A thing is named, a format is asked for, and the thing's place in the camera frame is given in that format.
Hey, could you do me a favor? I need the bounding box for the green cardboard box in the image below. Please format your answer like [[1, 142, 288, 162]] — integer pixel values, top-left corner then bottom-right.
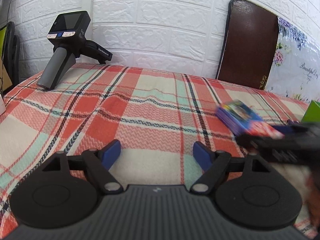
[[301, 100, 320, 122]]

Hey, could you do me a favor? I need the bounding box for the blue card pack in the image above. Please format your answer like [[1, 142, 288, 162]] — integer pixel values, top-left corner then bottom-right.
[[215, 100, 284, 139]]

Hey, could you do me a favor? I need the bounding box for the right hand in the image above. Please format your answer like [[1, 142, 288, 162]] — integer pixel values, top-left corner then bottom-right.
[[306, 172, 319, 228]]

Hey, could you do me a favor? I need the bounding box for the brown leather headboard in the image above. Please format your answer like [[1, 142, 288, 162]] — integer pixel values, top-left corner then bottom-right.
[[216, 0, 279, 90]]

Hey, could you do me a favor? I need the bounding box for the spare black handheld gripper device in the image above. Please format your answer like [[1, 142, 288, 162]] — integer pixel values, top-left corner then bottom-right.
[[37, 11, 113, 90]]

